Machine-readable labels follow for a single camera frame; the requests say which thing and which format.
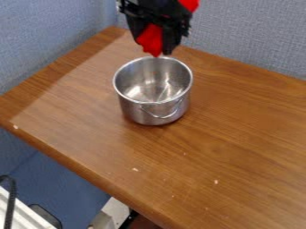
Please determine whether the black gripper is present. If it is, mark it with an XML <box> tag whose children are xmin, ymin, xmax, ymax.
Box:
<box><xmin>119</xmin><ymin>0</ymin><xmax>193</xmax><ymax>55</ymax></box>

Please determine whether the black cable loop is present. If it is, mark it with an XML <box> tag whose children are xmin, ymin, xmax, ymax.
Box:
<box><xmin>0</xmin><ymin>174</ymin><xmax>18</xmax><ymax>229</ymax></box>

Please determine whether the red block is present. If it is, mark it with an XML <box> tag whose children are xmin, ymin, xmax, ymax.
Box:
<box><xmin>138</xmin><ymin>0</ymin><xmax>200</xmax><ymax>57</ymax></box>

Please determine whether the white table leg bracket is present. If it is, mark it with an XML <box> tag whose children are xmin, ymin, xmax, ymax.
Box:
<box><xmin>86</xmin><ymin>197</ymin><xmax>138</xmax><ymax>229</ymax></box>

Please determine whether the metal pot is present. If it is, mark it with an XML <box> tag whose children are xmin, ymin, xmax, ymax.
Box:
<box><xmin>113</xmin><ymin>56</ymin><xmax>194</xmax><ymax>125</ymax></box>

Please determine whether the white box under table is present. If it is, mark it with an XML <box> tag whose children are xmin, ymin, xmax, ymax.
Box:
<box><xmin>0</xmin><ymin>187</ymin><xmax>62</xmax><ymax>229</ymax></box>

